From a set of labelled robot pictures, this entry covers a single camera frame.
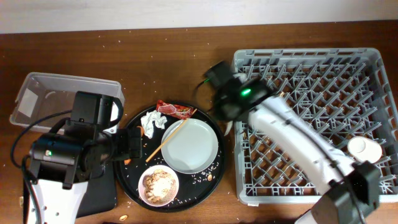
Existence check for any wooden chopstick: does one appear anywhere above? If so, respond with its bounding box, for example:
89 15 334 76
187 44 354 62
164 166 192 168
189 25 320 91
146 118 190 163

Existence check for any red snack wrapper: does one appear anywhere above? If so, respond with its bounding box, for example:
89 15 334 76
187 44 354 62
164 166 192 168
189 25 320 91
156 100 194 119

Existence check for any white bowl with food scraps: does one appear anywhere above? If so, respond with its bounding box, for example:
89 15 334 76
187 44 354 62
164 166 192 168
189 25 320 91
137 165 180 208

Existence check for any grey plate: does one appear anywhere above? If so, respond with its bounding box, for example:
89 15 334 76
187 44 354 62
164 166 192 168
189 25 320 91
161 118 219 174

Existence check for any small white cup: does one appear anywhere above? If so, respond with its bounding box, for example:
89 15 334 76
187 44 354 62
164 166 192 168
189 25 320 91
347 136 382 163

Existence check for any white plastic fork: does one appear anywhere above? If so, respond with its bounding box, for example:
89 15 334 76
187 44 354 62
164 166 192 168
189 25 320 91
224 121 233 136

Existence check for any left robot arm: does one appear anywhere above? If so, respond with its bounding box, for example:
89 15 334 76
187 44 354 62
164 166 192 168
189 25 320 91
18 91 144 223

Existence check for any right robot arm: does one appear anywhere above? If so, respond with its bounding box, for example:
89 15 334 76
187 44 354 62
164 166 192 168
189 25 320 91
205 62 380 223

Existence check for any grey plastic dishwasher rack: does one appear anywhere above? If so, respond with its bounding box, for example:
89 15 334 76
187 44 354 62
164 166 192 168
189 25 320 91
232 48 397 206

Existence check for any orange carrot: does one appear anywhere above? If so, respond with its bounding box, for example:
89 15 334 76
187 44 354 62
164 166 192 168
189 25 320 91
124 126 144 165

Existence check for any crumpled white tissue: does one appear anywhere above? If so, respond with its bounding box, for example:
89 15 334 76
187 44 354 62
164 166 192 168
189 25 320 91
141 110 167 139

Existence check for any round black tray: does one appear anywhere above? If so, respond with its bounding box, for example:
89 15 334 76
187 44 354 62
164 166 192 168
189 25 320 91
113 109 226 213

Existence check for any black rectangular tray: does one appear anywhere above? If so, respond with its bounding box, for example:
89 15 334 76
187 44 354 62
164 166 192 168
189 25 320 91
33 163 117 223

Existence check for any nut on table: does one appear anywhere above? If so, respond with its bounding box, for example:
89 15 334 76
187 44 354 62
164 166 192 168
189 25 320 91
119 215 128 222

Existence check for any clear plastic bin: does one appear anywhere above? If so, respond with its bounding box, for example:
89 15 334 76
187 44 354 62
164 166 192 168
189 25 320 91
9 72 125 127

